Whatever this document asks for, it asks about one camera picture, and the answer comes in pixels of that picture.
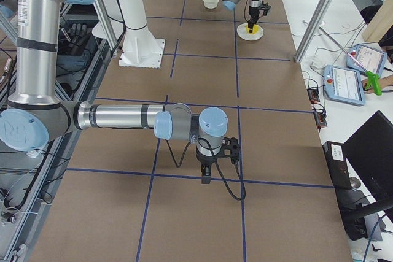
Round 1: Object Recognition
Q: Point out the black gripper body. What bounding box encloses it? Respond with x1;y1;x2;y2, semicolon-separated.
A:
247;6;260;23
196;150;224;174

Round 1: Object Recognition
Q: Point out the yellow lemon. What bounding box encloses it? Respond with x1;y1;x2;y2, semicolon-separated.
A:
246;24;259;35

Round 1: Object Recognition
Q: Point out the white paper plate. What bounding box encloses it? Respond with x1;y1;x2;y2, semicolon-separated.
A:
236;23;264;41

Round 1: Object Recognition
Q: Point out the white paper bowl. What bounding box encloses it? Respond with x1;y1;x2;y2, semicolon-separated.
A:
203;0;219;9

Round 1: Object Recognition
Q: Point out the blue teach pendant near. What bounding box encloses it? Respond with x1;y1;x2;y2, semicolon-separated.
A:
324;65;365;106

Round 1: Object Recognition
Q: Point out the blue teach pendant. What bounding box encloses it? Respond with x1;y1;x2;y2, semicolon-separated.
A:
348;44;387;77
324;65;365;106

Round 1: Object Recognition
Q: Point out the black box device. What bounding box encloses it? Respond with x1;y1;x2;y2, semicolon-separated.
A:
322;141;351;190

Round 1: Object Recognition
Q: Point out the blue teach pendant far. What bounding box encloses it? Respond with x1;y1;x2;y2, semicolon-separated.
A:
348;44;387;77

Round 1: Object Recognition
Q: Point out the person in black shirt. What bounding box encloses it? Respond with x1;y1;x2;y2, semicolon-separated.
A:
359;0;393;93

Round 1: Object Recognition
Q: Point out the black laptop computer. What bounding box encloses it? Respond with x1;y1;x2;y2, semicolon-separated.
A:
343;110;392;200

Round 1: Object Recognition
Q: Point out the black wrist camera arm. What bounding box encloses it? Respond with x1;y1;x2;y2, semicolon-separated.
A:
221;137;241;167
258;1;271;17

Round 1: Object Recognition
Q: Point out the aluminium frame post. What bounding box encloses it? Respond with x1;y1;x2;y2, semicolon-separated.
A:
294;0;332;63

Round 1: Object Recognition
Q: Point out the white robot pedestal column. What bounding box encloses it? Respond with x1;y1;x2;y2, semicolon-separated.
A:
119;0;165;69

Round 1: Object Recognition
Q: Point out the green handled reacher grabber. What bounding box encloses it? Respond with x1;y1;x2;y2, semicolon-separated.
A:
318;25;382;96

